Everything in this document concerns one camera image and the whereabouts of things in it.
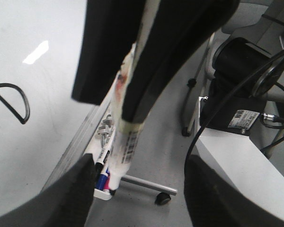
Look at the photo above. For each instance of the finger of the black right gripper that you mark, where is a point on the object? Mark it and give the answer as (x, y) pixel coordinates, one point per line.
(111, 27)
(178, 30)

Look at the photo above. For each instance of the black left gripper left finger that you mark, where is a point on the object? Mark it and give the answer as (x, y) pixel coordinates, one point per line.
(66, 203)

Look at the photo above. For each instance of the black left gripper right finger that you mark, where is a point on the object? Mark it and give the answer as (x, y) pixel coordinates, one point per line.
(212, 202)

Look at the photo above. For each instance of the white taped whiteboard marker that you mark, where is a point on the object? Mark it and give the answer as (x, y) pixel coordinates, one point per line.
(131, 131)

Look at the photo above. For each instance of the black robot base unit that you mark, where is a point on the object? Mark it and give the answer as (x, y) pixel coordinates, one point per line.
(233, 62)

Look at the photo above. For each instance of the grey whiteboard stand leg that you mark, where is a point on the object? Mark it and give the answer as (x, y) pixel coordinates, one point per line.
(149, 185)

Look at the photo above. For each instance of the blue capped marker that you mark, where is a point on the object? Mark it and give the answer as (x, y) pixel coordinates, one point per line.
(103, 177)

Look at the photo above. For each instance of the pink capped marker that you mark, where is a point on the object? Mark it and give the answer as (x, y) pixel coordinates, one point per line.
(106, 186)

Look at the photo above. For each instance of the black caster wheel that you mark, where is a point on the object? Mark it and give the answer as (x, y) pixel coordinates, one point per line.
(162, 199)

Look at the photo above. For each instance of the white marker tray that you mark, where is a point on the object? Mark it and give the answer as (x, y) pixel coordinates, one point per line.
(109, 165)

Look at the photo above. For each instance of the black capped marker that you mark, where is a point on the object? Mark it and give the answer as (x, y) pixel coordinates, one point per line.
(102, 158)

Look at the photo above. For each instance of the silver bolt with washers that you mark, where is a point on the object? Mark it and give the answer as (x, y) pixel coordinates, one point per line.
(105, 128)

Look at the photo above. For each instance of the grey chair frame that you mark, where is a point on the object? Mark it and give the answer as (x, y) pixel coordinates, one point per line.
(196, 85)

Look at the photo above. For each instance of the white whiteboard with frame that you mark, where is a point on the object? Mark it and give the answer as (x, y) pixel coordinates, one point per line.
(40, 42)

